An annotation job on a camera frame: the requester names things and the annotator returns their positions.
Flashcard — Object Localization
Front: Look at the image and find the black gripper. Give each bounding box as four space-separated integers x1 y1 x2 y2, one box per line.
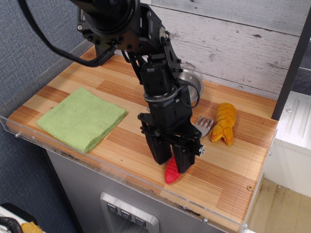
138 84 205 174

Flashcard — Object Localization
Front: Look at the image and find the red handled metal fork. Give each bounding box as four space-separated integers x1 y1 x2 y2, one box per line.
165 116 214 184

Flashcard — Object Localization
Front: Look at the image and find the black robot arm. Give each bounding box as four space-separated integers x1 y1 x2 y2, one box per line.
74 0 204 173

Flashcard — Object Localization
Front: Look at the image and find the orange felt toy fish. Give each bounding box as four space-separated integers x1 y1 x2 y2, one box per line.
210 103 237 146

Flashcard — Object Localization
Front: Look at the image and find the clear acrylic edge guard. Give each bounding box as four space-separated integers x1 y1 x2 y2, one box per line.
0 36 278 233

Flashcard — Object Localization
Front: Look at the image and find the silver toy dispenser panel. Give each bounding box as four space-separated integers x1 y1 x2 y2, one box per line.
100 192 160 233

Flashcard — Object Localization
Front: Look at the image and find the grey toy fridge cabinet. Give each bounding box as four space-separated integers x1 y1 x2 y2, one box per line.
47 150 220 233

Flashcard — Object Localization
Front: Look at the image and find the green folded cloth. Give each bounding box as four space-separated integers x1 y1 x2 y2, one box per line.
37 87 127 153

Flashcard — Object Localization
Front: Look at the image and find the white toy sink unit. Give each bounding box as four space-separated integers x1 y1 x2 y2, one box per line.
263 91 311 197

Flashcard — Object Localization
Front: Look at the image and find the yellow object bottom left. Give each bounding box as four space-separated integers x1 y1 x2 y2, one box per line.
21 222 43 233

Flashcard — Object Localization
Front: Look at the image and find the small steel two-handled pot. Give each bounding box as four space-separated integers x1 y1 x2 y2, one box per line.
179 62 204 103

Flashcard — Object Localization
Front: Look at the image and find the dark left shelf post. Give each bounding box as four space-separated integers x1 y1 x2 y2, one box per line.
95 45 116 66

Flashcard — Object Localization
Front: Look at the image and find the dark shelf post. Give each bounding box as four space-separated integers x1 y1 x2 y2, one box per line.
271 9 311 120
95 45 116 66

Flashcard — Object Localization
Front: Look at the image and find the dark right shelf post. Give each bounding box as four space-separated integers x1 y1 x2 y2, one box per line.
271 9 311 120

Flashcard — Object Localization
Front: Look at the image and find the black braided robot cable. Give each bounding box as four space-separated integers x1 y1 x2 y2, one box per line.
0 0 117 233

